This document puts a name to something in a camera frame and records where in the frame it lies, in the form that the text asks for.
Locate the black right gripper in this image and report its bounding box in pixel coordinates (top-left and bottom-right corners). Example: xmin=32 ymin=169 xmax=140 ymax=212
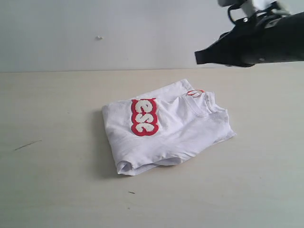
xmin=194 ymin=14 xmax=304 ymax=67

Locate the white t-shirt red lettering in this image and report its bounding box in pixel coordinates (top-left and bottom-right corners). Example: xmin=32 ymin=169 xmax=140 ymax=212
xmin=102 ymin=79 xmax=235 ymax=176

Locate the orange neck label tag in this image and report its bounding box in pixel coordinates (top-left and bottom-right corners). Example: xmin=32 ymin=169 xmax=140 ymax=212
xmin=186 ymin=89 xmax=205 ymax=96

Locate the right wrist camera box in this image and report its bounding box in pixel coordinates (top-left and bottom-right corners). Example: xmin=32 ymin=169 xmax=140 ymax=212
xmin=218 ymin=0 xmax=291 ymax=17

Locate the black right camera cable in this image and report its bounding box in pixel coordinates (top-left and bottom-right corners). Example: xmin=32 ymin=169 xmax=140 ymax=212
xmin=227 ymin=3 xmax=288 ymax=24

